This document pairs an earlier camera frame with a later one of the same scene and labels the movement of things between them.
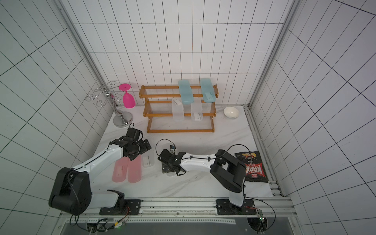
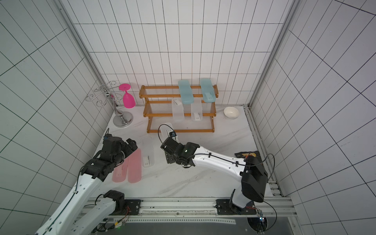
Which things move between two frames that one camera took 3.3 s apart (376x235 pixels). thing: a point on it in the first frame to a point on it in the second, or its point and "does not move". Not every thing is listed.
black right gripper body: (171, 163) to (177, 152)
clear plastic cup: (148, 158) does not move
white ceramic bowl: (231, 112) does not move
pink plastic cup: (120, 169) does not move
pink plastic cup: (134, 170) does not move
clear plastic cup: (171, 174) to (166, 128)
